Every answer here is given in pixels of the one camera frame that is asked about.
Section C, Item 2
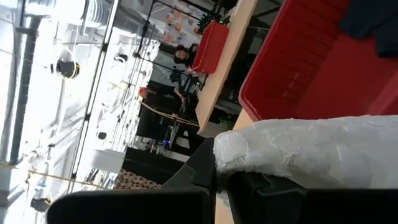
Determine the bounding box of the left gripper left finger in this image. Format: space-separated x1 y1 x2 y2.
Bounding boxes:
46 138 217 224

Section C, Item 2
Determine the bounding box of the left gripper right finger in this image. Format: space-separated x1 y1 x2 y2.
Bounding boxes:
226 172 398 224

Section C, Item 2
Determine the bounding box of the white lace garment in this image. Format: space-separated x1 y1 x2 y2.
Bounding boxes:
213 114 398 191

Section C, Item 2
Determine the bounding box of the red plastic laundry bin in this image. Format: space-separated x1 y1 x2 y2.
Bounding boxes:
238 0 398 123
190 20 230 75

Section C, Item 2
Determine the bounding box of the brown circle patterned fabric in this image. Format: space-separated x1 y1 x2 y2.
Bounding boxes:
113 169 163 190

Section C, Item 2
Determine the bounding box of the black partition panel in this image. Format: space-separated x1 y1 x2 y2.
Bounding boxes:
122 146 185 185

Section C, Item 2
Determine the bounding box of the black ceiling device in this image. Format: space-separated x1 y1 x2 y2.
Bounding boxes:
50 58 81 80
30 195 52 213

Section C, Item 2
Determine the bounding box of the person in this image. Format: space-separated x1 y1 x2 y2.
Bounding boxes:
172 43 200 69

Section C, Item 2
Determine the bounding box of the dark navy garment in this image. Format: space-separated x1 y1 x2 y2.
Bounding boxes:
338 0 398 58

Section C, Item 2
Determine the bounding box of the yellow hanging cord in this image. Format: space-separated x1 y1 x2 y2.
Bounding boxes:
26 169 108 190
139 101 200 128

